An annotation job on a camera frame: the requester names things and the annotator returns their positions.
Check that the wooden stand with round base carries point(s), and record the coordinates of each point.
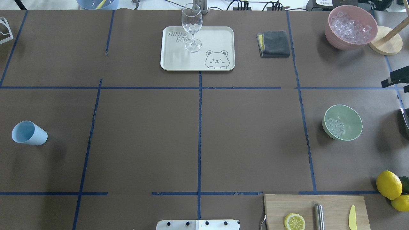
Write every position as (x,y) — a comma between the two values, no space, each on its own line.
(387,41)

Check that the yellow lemon upper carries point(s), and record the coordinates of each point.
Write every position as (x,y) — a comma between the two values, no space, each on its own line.
(389,185)

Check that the half lemon slice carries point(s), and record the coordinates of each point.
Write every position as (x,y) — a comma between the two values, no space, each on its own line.
(294,221)

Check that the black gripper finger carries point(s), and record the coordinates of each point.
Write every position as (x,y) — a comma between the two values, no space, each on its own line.
(396,77)

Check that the large blue bowl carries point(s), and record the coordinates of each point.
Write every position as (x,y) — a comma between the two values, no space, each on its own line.
(91,4)

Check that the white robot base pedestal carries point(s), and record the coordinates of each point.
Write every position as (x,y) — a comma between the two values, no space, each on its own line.
(199,224)

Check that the white wire cup rack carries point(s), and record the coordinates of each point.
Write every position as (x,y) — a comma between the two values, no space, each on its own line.
(5,31)

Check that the clear wine glass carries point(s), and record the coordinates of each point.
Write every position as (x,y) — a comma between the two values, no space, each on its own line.
(192,21)

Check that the yellow plastic fork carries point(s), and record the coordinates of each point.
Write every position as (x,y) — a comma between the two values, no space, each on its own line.
(100,5)

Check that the mint green bowl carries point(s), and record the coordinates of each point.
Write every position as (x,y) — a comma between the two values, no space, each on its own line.
(341,122)

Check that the dark grey folded cloth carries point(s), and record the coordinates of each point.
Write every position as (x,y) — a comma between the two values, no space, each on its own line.
(273,44)

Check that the yellow plastic knife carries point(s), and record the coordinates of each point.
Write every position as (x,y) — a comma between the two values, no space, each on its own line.
(352,218)

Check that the yellow lemon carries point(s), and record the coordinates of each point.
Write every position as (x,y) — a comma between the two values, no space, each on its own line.
(389,185)
(401,203)

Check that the metal ice scoop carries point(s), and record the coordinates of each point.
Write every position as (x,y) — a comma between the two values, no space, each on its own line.
(403,122)

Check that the yellow lemon lower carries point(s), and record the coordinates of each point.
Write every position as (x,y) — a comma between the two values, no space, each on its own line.
(401,203)

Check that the green lime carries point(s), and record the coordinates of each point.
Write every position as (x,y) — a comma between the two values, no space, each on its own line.
(405,184)

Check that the light blue plastic cup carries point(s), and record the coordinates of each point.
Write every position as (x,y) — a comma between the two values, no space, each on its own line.
(26,132)

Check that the metal handled knife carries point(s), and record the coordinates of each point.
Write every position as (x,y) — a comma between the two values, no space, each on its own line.
(319,220)

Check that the pink bowl with ice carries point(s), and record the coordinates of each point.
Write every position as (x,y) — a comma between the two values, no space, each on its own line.
(350,27)

